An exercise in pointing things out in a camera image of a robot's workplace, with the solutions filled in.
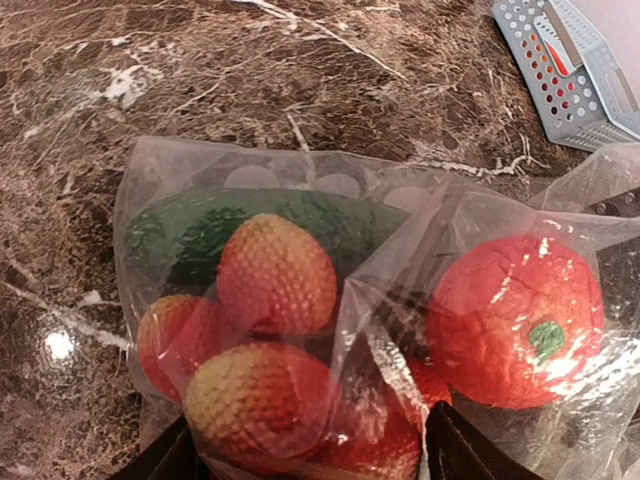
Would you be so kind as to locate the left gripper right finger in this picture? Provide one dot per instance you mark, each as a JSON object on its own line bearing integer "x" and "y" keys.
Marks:
{"x": 458, "y": 450}

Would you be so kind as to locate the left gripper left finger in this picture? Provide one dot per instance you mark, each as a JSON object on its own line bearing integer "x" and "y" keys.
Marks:
{"x": 172, "y": 455}

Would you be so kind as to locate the clear zip top bag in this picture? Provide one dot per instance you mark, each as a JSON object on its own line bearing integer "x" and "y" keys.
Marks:
{"x": 590, "y": 432}

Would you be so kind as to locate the green fake avocado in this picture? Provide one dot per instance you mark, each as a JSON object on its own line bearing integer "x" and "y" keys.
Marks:
{"x": 194, "y": 242}

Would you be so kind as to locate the light blue plastic basket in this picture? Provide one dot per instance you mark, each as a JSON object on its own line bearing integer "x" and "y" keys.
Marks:
{"x": 602, "y": 109}

